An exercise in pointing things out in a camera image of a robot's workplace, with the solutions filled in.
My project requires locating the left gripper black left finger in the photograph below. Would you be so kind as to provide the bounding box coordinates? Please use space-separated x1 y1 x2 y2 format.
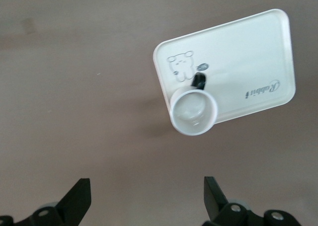
14 178 91 226

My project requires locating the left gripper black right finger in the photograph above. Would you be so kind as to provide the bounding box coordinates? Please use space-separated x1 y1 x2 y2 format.
203 176 264 226

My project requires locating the white mug with black handle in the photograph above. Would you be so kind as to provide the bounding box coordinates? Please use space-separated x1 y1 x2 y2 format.
169 72 219 137

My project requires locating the cream tray with rabbit print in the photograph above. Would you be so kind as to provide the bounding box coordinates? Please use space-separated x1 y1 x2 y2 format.
152 8 297 127

